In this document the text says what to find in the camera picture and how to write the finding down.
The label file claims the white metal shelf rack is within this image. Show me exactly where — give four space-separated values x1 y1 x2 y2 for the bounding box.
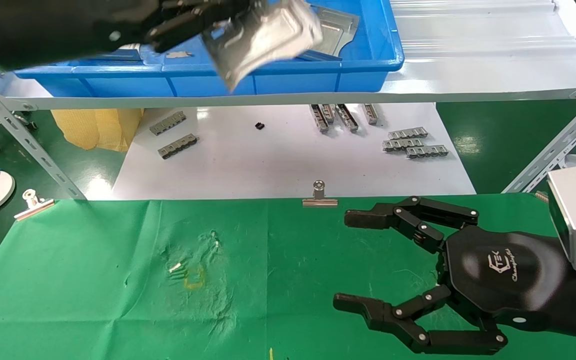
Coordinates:
0 0 576 201

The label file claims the large blue plastic bin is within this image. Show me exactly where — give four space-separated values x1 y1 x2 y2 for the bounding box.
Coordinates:
13 0 405 98

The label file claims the yellow mesh bag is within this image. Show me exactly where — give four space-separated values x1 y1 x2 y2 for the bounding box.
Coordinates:
50 107 144 153

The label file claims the white lower shelf board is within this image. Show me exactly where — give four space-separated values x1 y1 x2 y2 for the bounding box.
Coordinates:
112 102 477 201

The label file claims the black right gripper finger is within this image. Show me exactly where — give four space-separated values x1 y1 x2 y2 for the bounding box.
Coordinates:
344 196 480 254
333 284 510 356

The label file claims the green table cloth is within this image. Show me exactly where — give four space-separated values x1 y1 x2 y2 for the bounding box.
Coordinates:
0 192 576 360

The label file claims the stamped metal bracket part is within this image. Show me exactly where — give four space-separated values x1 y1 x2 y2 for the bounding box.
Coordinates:
202 0 325 94
84 44 142 62
295 4 361 62

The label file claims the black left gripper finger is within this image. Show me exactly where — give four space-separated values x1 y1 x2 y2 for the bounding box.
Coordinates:
160 0 251 16
145 10 234 53

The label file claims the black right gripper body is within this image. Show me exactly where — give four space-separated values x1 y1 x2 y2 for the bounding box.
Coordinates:
437 225 571 332

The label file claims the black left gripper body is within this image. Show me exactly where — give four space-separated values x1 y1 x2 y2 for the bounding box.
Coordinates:
0 0 166 71

